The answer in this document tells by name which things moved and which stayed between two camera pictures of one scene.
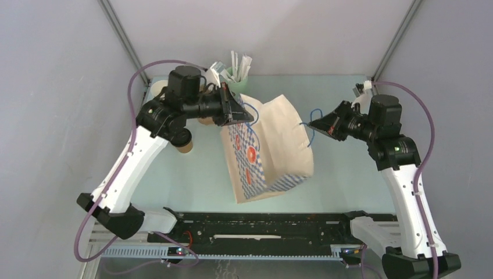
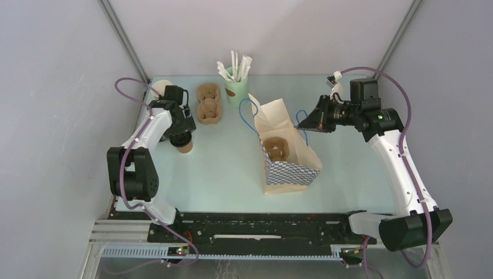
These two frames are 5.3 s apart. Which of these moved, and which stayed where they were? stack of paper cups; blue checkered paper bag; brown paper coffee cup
Moved: blue checkered paper bag
Stayed: brown paper coffee cup; stack of paper cups
